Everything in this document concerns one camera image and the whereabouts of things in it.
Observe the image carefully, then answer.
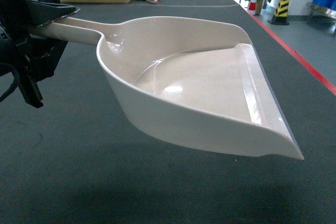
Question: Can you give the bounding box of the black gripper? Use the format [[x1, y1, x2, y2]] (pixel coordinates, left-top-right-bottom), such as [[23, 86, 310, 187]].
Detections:
[[1, 0, 80, 108]]

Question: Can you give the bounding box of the beige plastic dustpan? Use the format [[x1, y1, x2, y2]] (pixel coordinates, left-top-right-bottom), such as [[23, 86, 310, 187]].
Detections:
[[30, 16, 304, 160]]

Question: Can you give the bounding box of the stainless steel shelf rack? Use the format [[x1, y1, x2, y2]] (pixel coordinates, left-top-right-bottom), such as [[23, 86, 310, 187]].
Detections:
[[307, 0, 335, 24]]

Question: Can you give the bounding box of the red white traffic cone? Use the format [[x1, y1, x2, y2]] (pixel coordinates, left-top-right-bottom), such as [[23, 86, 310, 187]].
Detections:
[[248, 0, 257, 15]]

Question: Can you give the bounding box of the black yellow striped bollard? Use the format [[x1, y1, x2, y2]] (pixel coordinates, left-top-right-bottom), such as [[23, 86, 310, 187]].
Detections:
[[268, 0, 290, 25]]

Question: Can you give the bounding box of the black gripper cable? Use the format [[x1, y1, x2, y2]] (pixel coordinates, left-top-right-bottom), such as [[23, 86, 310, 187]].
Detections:
[[0, 62, 22, 103]]

